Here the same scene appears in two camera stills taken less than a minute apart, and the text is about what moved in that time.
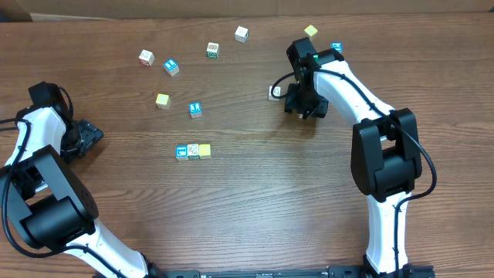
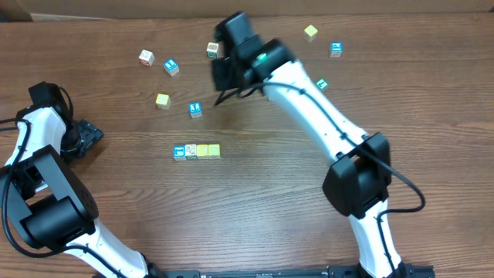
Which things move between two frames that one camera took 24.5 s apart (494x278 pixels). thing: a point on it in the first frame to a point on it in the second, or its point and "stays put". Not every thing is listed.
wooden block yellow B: [204, 151] stays put
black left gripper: [89, 133] stays put
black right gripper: [293, 105] to [223, 84]
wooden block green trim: [193, 150] stays put
